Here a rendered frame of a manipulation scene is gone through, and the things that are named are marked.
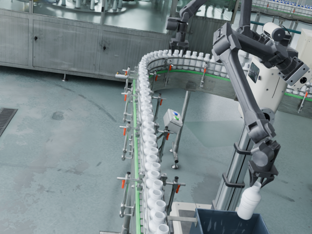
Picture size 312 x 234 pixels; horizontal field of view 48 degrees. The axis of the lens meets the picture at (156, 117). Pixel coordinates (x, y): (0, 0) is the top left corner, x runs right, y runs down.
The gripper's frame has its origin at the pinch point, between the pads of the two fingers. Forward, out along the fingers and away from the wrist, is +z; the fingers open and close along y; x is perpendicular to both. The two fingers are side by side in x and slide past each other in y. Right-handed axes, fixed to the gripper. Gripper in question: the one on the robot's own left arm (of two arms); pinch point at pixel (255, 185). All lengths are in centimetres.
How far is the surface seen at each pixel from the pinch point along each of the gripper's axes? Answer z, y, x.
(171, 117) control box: 12, -25, 68
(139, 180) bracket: 13.8, -43.3, 11.9
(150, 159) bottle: 6.4, -39.8, 17.4
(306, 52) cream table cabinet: 40, 209, 369
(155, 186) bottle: 5.8, -38.8, -0.3
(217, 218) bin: 31.5, -4.1, 12.2
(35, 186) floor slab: 128, -112, 128
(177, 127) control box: 17, -21, 65
